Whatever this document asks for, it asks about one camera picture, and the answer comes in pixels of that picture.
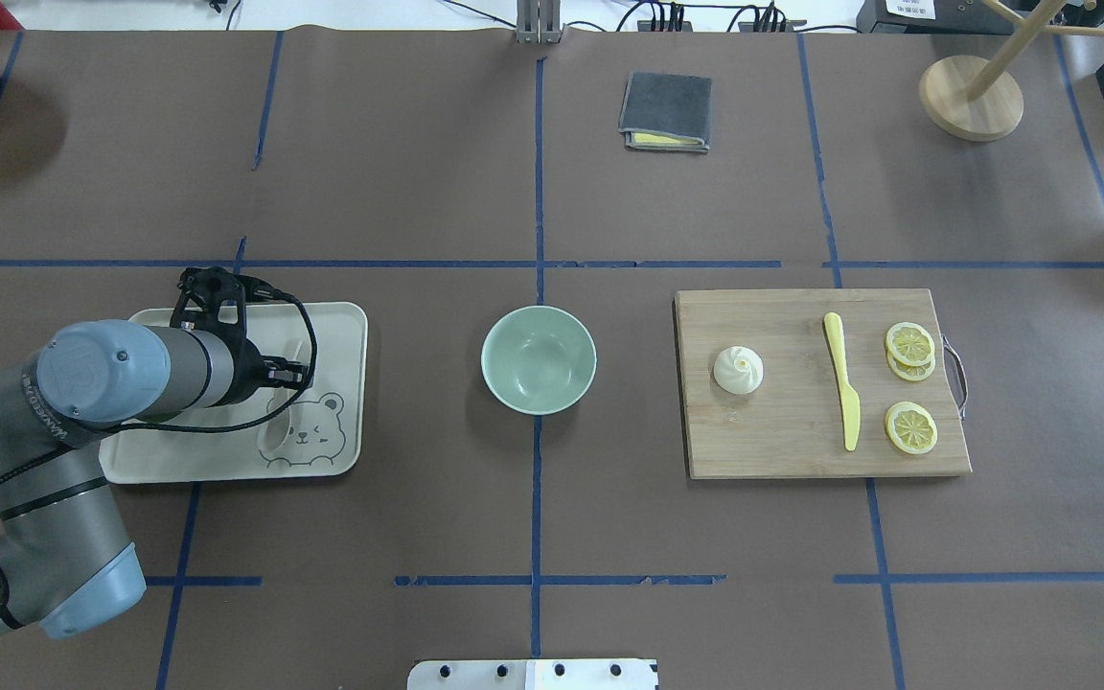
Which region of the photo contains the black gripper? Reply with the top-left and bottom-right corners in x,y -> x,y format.
170,266 -> 311,406

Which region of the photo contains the light green bowl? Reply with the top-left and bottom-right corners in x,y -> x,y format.
479,305 -> 599,416

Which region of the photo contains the wooden mug tree stand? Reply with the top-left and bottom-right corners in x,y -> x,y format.
917,1 -> 1104,144

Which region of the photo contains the lemon slice lower stacked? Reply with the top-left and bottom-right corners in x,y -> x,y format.
885,353 -> 936,381

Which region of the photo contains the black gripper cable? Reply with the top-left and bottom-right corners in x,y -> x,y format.
0,273 -> 319,633

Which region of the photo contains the yellow plastic knife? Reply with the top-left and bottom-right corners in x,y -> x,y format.
822,311 -> 863,452

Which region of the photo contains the white steamed bun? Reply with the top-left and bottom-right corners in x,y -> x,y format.
711,346 -> 764,396

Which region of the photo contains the cream bear serving tray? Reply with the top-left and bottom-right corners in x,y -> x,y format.
98,302 -> 368,484

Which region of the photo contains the aluminium frame post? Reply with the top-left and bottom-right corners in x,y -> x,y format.
516,0 -> 564,45

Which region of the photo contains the wooden cutting board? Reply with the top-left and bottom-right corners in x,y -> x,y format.
675,288 -> 972,479

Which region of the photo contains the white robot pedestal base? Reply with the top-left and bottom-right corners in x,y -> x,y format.
406,656 -> 661,689

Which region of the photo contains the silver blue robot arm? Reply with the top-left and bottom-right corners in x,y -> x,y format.
0,266 -> 318,639

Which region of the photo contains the lemon slice single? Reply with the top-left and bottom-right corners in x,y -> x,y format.
884,401 -> 938,455

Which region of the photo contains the lemon slice upper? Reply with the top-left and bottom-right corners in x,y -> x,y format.
885,320 -> 936,367

